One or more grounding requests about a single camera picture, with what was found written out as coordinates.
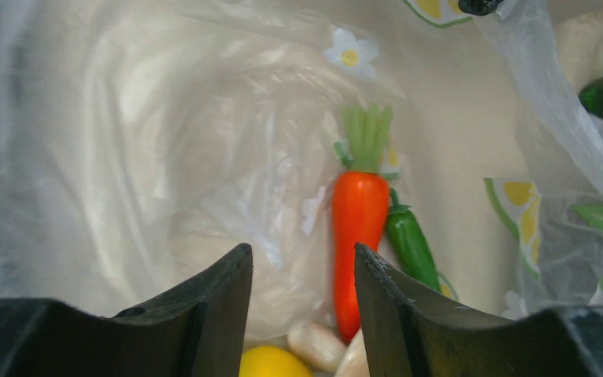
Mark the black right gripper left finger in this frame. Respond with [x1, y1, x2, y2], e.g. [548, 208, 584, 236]
[0, 243, 253, 376]

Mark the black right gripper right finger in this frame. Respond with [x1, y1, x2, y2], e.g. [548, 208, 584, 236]
[354, 243, 603, 376]

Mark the white toy cauliflower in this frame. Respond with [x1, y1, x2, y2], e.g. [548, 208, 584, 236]
[287, 323, 370, 377]

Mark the orange toy carrot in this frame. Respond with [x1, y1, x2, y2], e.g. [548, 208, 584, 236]
[331, 104, 393, 343]

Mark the clear plastic grocery bag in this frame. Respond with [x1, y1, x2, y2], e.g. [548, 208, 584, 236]
[0, 1, 603, 341]

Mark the yellow toy bell pepper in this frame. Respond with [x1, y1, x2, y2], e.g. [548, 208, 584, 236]
[239, 346, 313, 377]

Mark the small green toy chili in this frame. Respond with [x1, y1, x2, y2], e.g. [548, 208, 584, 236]
[386, 188, 441, 293]

